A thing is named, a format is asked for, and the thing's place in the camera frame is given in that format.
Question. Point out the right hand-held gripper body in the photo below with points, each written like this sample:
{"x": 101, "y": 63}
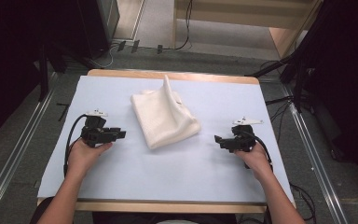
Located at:
{"x": 244, "y": 140}

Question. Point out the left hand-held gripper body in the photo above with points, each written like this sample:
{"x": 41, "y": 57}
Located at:
{"x": 93, "y": 133}

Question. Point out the white mesh cloth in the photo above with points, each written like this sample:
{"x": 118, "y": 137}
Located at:
{"x": 163, "y": 119}

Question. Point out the person's right hand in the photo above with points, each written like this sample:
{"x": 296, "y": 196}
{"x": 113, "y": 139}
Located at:
{"x": 258, "y": 161}

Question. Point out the person's left hand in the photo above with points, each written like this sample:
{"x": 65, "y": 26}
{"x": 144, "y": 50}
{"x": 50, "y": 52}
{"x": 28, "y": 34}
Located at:
{"x": 80, "y": 158}

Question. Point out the light blue table mat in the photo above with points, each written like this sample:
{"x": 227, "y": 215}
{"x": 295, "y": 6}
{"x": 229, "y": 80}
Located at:
{"x": 199, "y": 174}

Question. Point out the black metal stand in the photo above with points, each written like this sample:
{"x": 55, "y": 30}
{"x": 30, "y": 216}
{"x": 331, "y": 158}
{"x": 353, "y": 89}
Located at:
{"x": 43, "y": 74}
{"x": 299, "y": 84}

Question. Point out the dark computer tower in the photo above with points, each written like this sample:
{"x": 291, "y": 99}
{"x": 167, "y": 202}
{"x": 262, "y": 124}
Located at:
{"x": 97, "y": 28}

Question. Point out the light wooden shelf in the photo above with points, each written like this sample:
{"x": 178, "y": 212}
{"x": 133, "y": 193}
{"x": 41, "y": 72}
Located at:
{"x": 279, "y": 40}

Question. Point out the black curtain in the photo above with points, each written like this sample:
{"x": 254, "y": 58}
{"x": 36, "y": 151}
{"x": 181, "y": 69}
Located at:
{"x": 348, "y": 77}
{"x": 9, "y": 62}

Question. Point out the metal floor rail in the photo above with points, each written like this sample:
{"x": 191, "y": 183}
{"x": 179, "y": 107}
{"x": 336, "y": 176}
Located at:
{"x": 315, "y": 158}
{"x": 28, "y": 130}

